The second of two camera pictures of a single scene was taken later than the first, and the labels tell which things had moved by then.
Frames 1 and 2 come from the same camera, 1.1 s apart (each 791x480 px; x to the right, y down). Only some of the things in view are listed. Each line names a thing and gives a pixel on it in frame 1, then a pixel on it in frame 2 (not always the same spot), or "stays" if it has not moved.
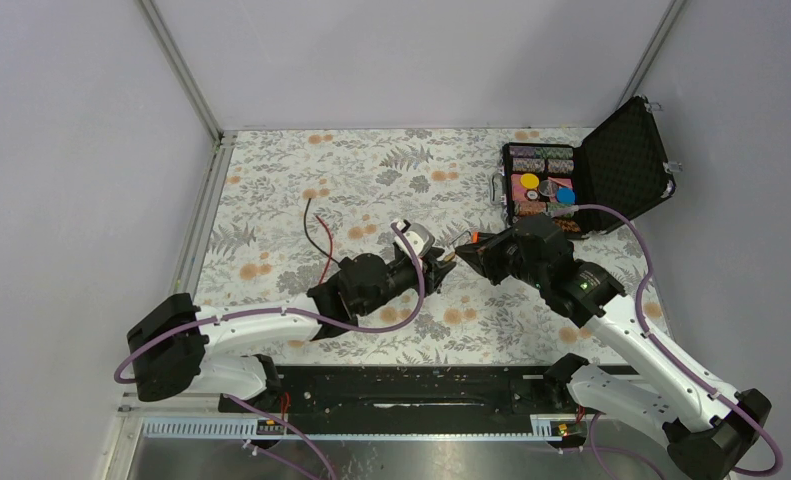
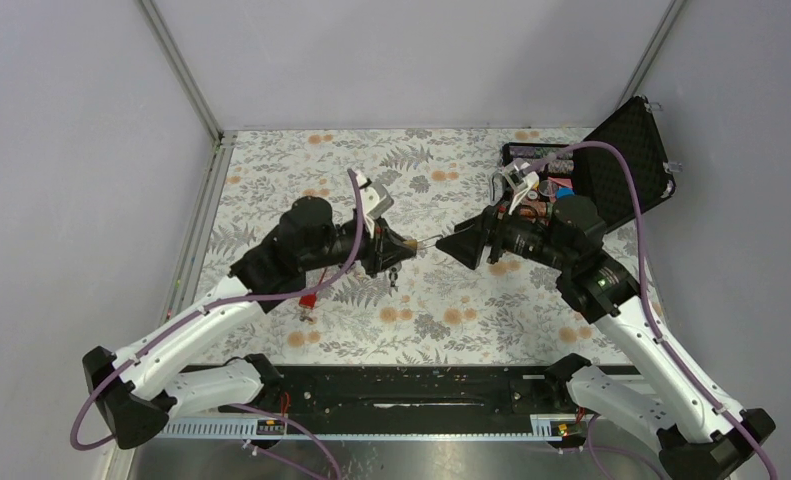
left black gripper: x=432 y=271 to x=385 y=250
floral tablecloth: x=289 y=207 stays
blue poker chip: x=565 y=196 stays
